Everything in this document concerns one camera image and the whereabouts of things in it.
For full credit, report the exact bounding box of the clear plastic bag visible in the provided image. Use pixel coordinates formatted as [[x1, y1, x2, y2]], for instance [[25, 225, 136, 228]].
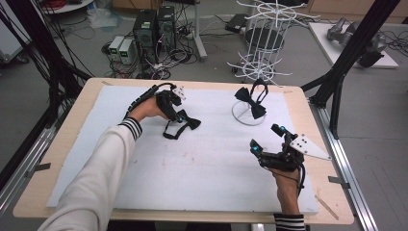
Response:
[[87, 7, 123, 32]]

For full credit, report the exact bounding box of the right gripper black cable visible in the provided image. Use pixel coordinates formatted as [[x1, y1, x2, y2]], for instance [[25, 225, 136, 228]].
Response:
[[272, 163, 306, 197]]

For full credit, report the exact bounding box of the aluminium rail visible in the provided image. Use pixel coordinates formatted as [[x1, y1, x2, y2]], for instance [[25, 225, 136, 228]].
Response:
[[0, 98, 71, 217], [308, 98, 380, 231]]

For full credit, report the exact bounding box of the white stand leg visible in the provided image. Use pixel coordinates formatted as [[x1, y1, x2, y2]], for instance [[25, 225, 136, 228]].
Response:
[[191, 0, 208, 63]]

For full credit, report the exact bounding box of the white wire display rack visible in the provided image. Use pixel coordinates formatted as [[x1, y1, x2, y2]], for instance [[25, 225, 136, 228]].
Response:
[[226, 0, 321, 127]]

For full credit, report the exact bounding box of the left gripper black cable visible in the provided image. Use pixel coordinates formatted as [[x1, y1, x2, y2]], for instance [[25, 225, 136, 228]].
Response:
[[122, 82, 178, 120]]

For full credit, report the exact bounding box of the round white table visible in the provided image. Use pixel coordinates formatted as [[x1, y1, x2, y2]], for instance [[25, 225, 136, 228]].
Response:
[[39, 0, 95, 15]]

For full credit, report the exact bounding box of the person's left hand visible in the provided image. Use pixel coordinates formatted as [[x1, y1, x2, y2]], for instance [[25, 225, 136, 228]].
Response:
[[128, 95, 169, 122]]

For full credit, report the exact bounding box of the black flat box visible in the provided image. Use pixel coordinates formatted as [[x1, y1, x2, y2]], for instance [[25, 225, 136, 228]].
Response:
[[224, 13, 248, 34]]

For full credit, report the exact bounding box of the thin wooden stick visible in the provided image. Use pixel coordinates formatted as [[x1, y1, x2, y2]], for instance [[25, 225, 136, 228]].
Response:
[[314, 193, 341, 221]]

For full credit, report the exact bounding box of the black frame post with cables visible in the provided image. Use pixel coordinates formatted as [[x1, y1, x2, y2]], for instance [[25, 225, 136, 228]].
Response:
[[0, 0, 93, 127]]

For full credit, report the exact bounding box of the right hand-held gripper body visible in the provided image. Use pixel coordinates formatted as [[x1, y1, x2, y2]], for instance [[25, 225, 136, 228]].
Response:
[[258, 132, 332, 172]]

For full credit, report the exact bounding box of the person's right hand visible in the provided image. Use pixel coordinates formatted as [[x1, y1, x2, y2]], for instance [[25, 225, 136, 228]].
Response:
[[270, 168, 302, 207]]

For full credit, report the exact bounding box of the grey power supply unit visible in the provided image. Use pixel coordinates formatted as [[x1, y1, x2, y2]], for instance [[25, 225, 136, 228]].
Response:
[[108, 35, 126, 62], [117, 38, 136, 65]]

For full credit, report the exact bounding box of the white foam mat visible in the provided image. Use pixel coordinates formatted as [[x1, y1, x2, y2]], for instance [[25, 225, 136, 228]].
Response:
[[46, 85, 320, 215]]

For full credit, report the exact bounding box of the black round stool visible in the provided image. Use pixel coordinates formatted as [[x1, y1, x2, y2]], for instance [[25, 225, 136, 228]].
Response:
[[244, 27, 285, 53]]

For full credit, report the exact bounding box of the grey metal clamp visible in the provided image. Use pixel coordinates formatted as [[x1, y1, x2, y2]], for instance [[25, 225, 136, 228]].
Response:
[[327, 175, 351, 191], [24, 162, 52, 179]]

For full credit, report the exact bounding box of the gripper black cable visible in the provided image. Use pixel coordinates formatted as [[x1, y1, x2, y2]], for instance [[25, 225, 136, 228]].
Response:
[[122, 82, 178, 120], [272, 163, 306, 197]]

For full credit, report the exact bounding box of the black computer tower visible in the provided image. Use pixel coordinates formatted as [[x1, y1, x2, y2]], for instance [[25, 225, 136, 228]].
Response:
[[156, 5, 177, 51], [132, 9, 159, 64]]

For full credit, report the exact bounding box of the white floor board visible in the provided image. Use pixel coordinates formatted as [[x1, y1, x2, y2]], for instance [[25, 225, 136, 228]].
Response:
[[308, 21, 400, 69]]

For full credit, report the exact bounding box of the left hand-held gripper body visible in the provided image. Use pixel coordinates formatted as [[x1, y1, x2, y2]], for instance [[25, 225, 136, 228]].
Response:
[[155, 85, 188, 118]]

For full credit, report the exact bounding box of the tangle of floor cables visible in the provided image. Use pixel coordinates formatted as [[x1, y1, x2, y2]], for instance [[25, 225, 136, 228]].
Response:
[[101, 17, 199, 81]]

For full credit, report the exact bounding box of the black bow tie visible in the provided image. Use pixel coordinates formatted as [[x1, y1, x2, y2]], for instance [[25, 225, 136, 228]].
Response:
[[163, 109, 202, 141], [233, 78, 270, 120]]

